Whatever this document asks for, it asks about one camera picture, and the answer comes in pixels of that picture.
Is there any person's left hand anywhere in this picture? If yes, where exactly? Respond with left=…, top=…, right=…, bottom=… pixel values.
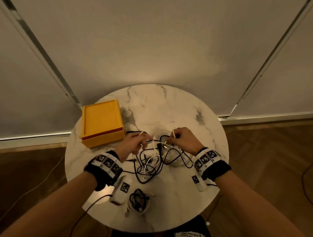
left=113, top=132, right=153, bottom=163

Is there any person's right hand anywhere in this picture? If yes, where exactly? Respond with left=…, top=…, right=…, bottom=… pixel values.
left=165, top=127, right=205, bottom=157

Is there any pile of cables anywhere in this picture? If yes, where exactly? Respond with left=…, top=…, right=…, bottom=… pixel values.
left=126, top=129, right=195, bottom=185

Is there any yellow box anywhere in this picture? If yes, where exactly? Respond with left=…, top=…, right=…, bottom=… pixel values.
left=81, top=99, right=126, bottom=149

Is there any person's left forearm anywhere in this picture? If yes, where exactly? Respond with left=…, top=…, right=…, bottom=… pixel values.
left=0, top=171, right=98, bottom=237

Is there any person's right forearm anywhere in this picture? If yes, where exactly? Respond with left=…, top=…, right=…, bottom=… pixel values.
left=215, top=170, right=306, bottom=237

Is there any black right wristband with markers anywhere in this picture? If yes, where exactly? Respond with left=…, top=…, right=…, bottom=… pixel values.
left=193, top=147, right=232, bottom=182

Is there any black wristband with markers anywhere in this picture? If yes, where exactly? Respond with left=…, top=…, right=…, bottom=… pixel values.
left=193, top=147, right=232, bottom=182
left=84, top=150, right=124, bottom=192

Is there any white marble table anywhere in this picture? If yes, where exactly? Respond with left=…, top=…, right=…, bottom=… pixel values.
left=65, top=84, right=230, bottom=234

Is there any black left wristband with markers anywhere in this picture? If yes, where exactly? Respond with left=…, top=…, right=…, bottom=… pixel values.
left=84, top=150, right=124, bottom=192

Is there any metal blind track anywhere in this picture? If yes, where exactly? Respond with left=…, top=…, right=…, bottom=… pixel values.
left=230, top=0, right=313, bottom=117
left=0, top=0, right=83, bottom=109

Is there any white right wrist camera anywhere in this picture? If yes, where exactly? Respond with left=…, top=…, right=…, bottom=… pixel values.
left=191, top=168, right=208, bottom=193

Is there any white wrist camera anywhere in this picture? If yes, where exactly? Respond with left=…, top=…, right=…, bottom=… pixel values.
left=109, top=175, right=133, bottom=205
left=191, top=168, right=208, bottom=193

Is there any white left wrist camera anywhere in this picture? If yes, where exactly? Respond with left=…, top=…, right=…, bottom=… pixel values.
left=109, top=175, right=133, bottom=205

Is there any black left camera cable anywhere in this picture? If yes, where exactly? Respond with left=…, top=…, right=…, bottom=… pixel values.
left=69, top=194, right=113, bottom=237

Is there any metal bottom rail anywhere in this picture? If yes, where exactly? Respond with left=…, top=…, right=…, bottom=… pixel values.
left=218, top=112, right=313, bottom=125
left=0, top=131, right=73, bottom=150

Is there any thin white floor cable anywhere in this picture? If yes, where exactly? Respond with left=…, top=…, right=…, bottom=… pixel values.
left=0, top=156, right=65, bottom=216

